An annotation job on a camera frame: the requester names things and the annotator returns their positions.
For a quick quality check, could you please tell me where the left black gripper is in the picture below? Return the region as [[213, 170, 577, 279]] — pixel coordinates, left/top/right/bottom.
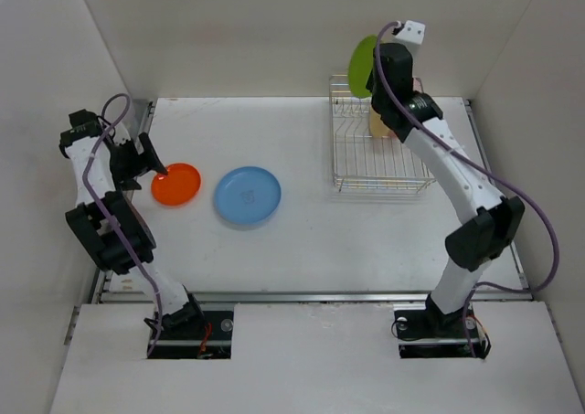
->
[[110, 133, 167, 189]]

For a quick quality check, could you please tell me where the pink plastic plate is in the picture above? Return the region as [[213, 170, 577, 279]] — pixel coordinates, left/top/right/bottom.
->
[[388, 77, 423, 138]]

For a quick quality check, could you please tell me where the green plastic plate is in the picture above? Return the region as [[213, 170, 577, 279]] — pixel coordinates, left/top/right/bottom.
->
[[347, 35, 378, 99]]

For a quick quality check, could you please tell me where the orange plastic plate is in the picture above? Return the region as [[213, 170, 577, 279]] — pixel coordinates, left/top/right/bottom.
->
[[151, 163, 202, 207]]

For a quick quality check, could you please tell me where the yellow plastic plate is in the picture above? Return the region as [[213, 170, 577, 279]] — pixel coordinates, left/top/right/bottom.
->
[[368, 108, 395, 139]]

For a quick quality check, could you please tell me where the blue plastic plate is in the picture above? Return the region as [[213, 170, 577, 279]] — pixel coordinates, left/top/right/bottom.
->
[[213, 166, 282, 227]]

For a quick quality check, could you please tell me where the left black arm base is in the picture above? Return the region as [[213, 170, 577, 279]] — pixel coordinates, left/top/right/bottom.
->
[[146, 308, 234, 360]]

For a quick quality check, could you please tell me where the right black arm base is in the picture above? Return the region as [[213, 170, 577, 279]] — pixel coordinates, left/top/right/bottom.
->
[[391, 303, 492, 359]]

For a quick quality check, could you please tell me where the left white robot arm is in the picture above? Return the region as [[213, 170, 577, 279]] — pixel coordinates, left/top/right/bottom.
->
[[59, 109, 207, 339]]

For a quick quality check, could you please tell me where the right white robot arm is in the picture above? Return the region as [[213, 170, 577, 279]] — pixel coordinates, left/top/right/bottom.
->
[[367, 43, 525, 335]]

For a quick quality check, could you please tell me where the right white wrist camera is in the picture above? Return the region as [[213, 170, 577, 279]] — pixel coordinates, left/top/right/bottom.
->
[[393, 20, 426, 58]]

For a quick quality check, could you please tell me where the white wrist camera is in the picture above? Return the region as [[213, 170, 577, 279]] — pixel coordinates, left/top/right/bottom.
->
[[393, 20, 426, 58], [111, 122, 133, 146]]

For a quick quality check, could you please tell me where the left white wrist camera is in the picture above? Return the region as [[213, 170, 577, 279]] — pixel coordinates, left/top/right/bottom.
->
[[111, 122, 133, 146]]

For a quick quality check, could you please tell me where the metal wire dish rack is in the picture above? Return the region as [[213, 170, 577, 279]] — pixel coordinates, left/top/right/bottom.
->
[[329, 74, 435, 196]]

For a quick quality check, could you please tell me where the aluminium table rail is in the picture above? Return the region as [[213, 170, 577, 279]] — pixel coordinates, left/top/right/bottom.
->
[[63, 98, 534, 346]]

